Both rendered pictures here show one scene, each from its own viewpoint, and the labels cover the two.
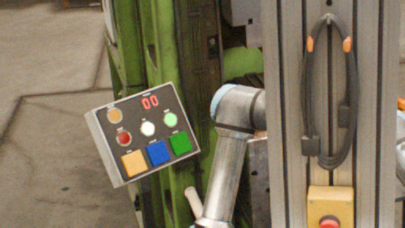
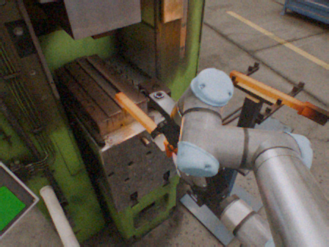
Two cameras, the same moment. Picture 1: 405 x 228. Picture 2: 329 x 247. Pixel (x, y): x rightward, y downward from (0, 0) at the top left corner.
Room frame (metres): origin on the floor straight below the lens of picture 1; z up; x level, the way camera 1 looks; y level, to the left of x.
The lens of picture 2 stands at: (1.99, -0.02, 1.55)
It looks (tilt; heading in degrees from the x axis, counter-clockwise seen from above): 45 degrees down; 338
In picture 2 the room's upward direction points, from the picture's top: straight up
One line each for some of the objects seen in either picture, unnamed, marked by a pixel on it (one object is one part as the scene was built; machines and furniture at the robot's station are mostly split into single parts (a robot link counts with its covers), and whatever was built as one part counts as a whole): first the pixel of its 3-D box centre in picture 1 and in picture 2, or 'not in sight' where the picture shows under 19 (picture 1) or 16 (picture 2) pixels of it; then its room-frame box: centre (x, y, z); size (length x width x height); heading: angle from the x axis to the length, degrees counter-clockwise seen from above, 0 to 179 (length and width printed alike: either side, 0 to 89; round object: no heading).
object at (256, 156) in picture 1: (273, 151); (117, 128); (2.88, -0.12, 0.69); 0.56 x 0.38 x 0.45; 15
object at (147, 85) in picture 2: not in sight; (155, 92); (2.75, -0.28, 0.95); 0.12 x 0.08 x 0.06; 15
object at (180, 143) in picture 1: (179, 143); (1, 208); (2.39, 0.24, 1.01); 0.07 x 0.05 x 0.07; 130
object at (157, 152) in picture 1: (157, 153); not in sight; (2.33, 0.32, 1.01); 0.07 x 0.05 x 0.07; 130
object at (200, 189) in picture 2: not in sight; (211, 192); (2.25, -0.26, 0.98); 0.12 x 0.08 x 0.09; 15
